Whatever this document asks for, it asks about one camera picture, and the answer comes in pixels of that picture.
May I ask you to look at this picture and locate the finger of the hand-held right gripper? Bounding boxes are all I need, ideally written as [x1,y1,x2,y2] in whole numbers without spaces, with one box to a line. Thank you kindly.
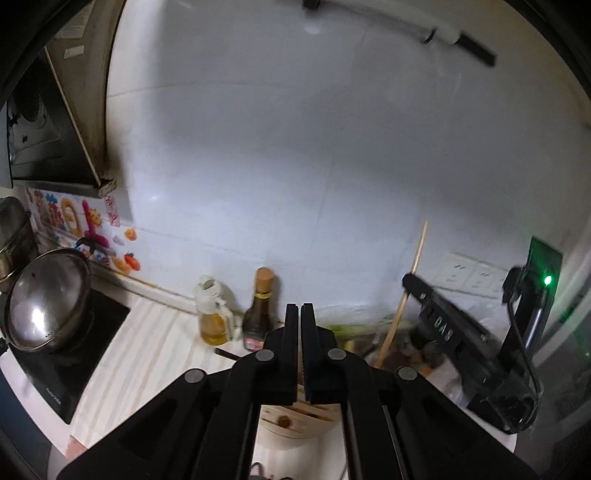
[401,272,440,313]

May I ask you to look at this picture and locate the white wall outlet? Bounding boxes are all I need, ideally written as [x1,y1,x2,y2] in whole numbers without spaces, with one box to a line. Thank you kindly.
[466,264,505,297]
[435,252,477,290]

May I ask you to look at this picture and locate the cat-print striped tablecloth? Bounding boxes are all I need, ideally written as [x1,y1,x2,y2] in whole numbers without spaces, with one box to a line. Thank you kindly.
[67,295,465,464]

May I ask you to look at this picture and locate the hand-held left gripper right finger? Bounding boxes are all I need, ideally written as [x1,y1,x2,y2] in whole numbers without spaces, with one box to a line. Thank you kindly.
[300,302,541,480]

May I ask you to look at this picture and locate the blue cabinet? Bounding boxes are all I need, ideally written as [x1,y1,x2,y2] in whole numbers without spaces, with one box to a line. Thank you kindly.
[0,364,56,480]

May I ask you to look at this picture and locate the black range hood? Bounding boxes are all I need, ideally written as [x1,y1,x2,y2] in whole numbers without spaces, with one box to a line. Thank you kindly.
[6,0,118,198]

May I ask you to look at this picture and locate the steel steamer pot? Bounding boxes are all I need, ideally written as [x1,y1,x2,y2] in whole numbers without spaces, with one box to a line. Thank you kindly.
[0,196,38,283]

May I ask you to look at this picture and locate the white wall-mounted rail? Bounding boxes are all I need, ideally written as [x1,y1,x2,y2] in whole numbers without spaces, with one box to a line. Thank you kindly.
[302,0,498,68]

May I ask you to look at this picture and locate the dark bottle with brown cap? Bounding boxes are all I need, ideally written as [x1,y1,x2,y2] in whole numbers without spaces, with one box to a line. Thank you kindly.
[242,267,279,353]

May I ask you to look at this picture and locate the light wooden chopstick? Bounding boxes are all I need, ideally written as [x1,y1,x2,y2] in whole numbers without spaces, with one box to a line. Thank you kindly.
[373,220,428,369]

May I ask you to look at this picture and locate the oil dispenser bottle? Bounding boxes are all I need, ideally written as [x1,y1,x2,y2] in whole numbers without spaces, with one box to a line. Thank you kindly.
[194,274,235,347]

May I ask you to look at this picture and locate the steel wok with lid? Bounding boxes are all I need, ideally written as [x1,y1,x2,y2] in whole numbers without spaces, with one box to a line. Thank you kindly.
[4,248,94,354]

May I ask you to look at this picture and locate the colourful wall stickers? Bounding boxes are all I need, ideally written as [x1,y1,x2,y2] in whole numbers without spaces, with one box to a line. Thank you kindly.
[27,186,140,278]

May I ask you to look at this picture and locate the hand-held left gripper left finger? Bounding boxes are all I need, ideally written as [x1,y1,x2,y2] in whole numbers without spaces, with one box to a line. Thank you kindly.
[55,302,301,480]

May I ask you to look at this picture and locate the black induction cooktop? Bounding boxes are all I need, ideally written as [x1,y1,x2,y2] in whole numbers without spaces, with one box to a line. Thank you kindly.
[8,290,131,426]

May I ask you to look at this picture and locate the beige utensil holder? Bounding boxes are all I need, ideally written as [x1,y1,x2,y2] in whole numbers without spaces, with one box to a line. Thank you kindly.
[257,401,343,452]

